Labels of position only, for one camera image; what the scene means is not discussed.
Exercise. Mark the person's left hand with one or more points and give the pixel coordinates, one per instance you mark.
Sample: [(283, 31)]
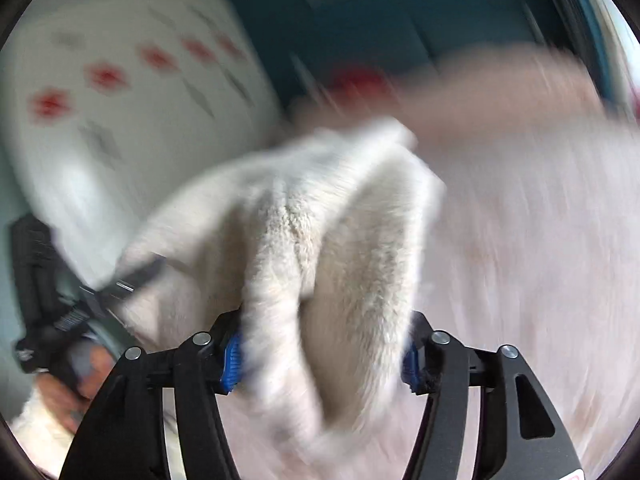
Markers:
[(70, 400)]

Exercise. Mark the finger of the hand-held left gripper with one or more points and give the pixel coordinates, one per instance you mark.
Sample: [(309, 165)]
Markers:
[(135, 277)]

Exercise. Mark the peach pink blanket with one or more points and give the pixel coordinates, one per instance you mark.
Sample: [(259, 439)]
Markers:
[(475, 90)]

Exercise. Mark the red cloth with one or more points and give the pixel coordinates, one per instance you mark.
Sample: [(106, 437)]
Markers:
[(360, 82)]

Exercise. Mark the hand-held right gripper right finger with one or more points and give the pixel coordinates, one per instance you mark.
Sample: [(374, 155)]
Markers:
[(411, 365)]

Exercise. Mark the white panel with red marks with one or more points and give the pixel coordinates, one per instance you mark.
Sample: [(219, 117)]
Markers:
[(125, 125)]

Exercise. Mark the teal cabinet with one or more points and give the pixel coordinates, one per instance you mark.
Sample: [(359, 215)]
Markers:
[(375, 20)]

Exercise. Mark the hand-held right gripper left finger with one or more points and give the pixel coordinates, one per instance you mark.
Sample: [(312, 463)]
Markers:
[(231, 365)]

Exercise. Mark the person's left forearm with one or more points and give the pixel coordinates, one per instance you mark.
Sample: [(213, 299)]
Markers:
[(35, 435)]

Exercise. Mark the pale pink bed sheet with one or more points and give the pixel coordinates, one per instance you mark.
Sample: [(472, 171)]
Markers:
[(540, 285)]

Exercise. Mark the cream fleece garment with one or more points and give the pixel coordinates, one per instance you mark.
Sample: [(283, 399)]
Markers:
[(320, 260)]

